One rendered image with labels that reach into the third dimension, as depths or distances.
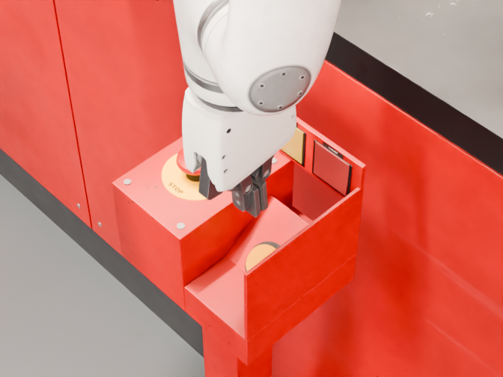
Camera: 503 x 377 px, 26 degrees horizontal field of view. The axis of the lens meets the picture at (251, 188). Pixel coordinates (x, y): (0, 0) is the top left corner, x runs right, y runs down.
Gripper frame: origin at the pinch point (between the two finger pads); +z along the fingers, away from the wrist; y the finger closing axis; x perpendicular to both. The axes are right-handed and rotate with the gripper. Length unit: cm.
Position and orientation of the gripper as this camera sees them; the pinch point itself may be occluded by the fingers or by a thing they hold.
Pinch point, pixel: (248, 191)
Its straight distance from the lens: 101.4
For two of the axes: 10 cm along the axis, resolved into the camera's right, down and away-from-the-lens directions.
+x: 7.1, 5.2, -4.7
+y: -7.0, 5.8, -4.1
